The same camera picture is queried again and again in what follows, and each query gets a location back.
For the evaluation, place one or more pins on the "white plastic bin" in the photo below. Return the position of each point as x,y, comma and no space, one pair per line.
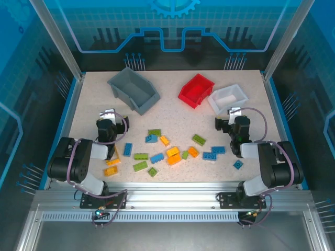
227,100

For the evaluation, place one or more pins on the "orange-yellow lego brick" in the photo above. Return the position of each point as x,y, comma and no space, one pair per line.
111,171
193,151
172,151
165,140
174,160
113,162

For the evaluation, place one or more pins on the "small blue lego brick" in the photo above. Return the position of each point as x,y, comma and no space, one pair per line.
238,164

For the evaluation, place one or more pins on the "grey plastic bin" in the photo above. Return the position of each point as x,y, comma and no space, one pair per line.
136,91

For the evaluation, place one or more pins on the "red plastic bin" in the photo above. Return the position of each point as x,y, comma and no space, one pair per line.
195,91

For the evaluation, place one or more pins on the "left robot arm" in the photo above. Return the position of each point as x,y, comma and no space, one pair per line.
78,167

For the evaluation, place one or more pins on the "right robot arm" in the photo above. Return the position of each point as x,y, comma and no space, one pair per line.
269,162

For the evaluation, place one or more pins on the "small green lego brick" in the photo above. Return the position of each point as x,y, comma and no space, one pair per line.
152,171
185,154

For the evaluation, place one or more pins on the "small connector board with LED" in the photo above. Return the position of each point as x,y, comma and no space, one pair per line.
252,214
100,214

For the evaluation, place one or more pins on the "grey metal shelf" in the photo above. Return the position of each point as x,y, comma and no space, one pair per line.
170,238

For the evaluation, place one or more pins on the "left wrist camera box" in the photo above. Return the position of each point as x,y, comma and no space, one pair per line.
107,115

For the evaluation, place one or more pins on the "blue-edged aluminium side rail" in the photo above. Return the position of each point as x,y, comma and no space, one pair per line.
284,130
66,123

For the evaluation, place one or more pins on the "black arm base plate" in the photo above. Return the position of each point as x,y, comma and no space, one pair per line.
117,202
227,201

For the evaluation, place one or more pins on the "wide aluminium rail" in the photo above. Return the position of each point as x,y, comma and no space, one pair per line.
170,193

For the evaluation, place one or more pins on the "aluminium frame post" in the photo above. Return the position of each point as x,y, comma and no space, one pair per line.
60,39
282,39

